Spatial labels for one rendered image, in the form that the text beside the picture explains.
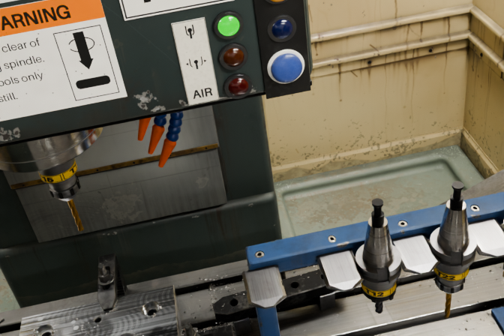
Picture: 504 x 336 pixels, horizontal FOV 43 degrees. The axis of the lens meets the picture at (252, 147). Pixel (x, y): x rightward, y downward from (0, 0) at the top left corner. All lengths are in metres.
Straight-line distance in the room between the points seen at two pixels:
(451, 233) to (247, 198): 0.75
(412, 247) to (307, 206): 1.05
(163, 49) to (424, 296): 0.86
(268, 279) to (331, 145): 1.12
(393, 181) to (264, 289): 1.20
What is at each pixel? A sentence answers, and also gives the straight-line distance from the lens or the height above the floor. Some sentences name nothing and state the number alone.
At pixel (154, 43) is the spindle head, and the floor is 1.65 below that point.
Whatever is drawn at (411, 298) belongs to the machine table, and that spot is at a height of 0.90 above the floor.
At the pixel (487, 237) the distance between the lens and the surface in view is 0.99.
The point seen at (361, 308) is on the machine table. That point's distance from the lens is 1.29.
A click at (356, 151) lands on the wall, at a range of 2.04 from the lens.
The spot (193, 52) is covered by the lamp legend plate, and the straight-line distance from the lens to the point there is 0.60.
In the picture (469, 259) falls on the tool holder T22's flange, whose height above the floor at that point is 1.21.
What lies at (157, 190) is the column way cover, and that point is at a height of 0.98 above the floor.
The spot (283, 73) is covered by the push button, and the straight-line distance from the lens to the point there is 0.61.
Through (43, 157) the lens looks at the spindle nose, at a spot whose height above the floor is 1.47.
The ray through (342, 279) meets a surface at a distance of 0.92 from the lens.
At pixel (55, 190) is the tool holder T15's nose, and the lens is 0.92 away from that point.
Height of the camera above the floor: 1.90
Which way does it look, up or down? 36 degrees down
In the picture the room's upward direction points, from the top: 9 degrees counter-clockwise
